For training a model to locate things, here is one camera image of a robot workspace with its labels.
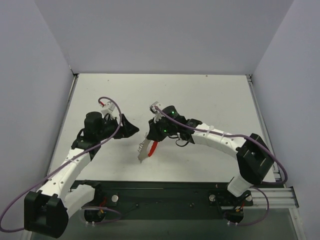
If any metal key holder red handle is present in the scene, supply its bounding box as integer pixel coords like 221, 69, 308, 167
137, 138, 158, 163

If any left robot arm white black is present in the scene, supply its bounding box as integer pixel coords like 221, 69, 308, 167
24, 111, 139, 238

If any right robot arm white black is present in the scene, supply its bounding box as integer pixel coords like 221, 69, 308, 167
146, 102, 274, 198

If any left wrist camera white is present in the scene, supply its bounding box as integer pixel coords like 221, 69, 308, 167
101, 101, 116, 115

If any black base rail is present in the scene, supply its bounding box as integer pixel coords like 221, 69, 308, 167
70, 180, 253, 224

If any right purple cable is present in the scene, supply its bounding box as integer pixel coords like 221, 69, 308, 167
152, 105, 288, 226

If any purple cable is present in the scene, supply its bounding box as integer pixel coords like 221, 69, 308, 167
0, 96, 123, 231
152, 105, 288, 226

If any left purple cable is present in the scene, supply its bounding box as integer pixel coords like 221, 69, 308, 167
0, 96, 123, 231

